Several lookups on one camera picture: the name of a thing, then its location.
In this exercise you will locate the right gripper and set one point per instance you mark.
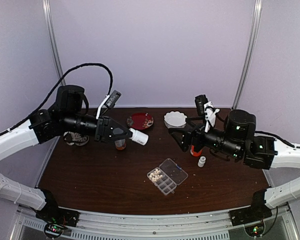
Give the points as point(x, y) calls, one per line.
point(197, 131)

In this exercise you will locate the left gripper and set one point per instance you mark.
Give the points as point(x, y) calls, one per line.
point(101, 135)

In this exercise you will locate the grey capped supplement bottle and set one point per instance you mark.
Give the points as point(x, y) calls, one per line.
point(120, 144)

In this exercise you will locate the small white bottle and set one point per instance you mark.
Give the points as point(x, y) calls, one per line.
point(139, 136)
point(201, 161)

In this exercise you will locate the orange pill bottle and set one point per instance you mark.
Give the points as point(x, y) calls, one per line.
point(195, 152)

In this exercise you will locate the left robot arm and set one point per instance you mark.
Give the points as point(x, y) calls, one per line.
point(63, 117)

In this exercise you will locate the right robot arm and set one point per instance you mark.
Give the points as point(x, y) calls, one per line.
point(239, 140)

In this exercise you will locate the white scalloped dish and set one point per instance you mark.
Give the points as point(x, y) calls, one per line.
point(175, 119)

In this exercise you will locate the red floral plate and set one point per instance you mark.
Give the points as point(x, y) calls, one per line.
point(140, 121)

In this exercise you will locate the floral mug yellow inside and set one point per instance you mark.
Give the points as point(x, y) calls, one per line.
point(72, 138)

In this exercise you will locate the clear plastic pill organizer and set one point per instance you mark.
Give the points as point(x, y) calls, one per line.
point(167, 176)

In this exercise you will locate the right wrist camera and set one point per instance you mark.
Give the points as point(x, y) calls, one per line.
point(207, 111)

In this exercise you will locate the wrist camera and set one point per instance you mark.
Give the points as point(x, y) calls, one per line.
point(207, 111)
point(108, 103)

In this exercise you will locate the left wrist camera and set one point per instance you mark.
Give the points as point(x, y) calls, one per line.
point(108, 103)

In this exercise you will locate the front aluminium rail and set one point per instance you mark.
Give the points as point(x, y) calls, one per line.
point(215, 225)

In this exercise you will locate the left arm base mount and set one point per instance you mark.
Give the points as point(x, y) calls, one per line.
point(57, 219)

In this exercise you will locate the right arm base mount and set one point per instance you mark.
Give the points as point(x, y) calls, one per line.
point(252, 216)

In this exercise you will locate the right aluminium frame post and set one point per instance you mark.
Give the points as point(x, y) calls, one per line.
point(254, 30)

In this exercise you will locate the aluminium frame post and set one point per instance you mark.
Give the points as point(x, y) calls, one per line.
point(254, 30)
point(52, 37)

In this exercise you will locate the left aluminium frame post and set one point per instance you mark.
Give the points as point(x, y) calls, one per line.
point(52, 37)

